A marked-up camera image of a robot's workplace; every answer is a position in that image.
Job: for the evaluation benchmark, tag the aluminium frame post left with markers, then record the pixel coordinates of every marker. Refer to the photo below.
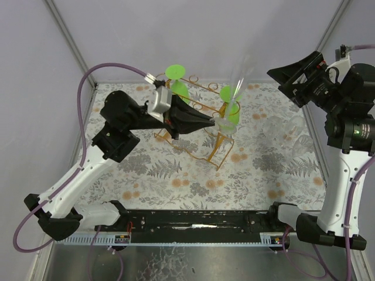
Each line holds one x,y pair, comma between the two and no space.
66,34

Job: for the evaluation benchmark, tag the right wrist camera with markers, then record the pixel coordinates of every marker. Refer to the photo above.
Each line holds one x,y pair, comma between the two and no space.
342,59

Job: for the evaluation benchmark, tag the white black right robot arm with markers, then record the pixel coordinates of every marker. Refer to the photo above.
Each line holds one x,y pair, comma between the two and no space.
345,92

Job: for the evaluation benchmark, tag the aluminium frame post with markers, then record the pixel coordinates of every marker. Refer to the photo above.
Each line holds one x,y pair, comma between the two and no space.
344,5
66,34

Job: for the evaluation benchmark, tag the floral patterned table cloth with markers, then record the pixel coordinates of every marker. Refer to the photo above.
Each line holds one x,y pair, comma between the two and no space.
254,175

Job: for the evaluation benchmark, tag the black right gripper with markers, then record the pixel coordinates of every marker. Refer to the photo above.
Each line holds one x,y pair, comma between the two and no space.
306,81

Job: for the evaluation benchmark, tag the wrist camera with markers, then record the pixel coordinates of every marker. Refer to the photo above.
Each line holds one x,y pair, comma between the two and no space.
161,98
342,59

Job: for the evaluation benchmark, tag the gold wire wine glass rack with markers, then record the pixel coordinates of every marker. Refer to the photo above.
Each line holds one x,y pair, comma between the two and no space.
220,139

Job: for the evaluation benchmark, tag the green wine glass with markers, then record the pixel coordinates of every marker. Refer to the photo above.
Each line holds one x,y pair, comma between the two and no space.
234,110
175,73

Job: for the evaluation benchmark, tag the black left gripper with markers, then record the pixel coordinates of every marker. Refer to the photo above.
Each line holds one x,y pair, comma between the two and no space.
171,122

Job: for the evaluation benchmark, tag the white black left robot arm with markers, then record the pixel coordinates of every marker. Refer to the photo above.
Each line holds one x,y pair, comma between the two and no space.
56,209

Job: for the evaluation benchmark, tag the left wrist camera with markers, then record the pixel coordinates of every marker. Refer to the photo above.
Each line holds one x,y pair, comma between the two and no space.
161,98

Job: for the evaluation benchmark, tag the aluminium frame post right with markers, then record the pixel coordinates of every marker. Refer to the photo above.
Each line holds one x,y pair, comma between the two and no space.
344,5

